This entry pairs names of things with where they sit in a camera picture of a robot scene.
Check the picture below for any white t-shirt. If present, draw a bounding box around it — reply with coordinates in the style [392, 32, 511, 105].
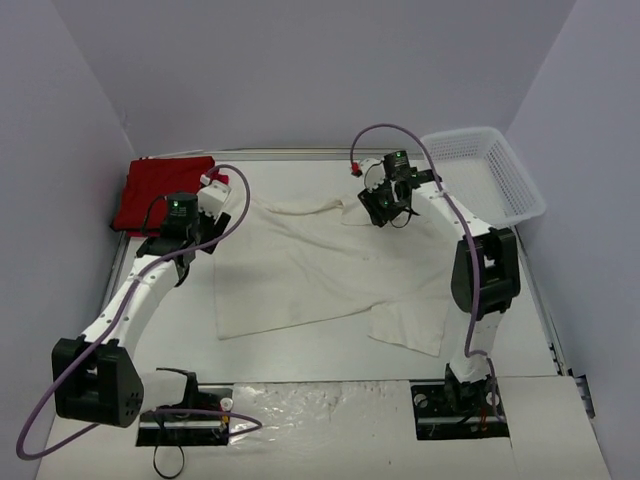
[213, 196, 454, 357]

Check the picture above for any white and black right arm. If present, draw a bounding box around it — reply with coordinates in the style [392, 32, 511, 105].
[351, 150, 521, 413]

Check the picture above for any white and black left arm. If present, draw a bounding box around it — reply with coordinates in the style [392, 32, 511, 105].
[52, 183, 231, 427]

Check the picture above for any dark red folded t-shirt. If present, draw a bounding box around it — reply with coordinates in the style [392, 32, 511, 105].
[112, 156, 215, 236]

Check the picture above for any white plastic basket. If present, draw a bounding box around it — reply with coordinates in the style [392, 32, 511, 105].
[422, 127, 546, 227]

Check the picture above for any white foam board front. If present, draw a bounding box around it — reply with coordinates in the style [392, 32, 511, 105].
[38, 376, 609, 479]

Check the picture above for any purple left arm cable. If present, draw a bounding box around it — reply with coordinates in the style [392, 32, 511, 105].
[15, 164, 265, 460]

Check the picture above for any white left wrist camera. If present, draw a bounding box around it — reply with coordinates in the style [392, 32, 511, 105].
[197, 180, 232, 218]

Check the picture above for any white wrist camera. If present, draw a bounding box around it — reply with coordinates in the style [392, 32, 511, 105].
[197, 180, 232, 218]
[351, 158, 387, 192]

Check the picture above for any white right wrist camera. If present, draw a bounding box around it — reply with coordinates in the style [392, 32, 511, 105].
[351, 158, 387, 192]

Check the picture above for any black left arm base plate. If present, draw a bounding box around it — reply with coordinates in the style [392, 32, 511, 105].
[135, 385, 233, 447]

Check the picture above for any thin black cable loop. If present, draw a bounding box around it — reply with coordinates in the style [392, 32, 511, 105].
[152, 424, 185, 479]

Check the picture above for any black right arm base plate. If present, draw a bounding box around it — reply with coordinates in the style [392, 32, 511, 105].
[410, 381, 510, 441]

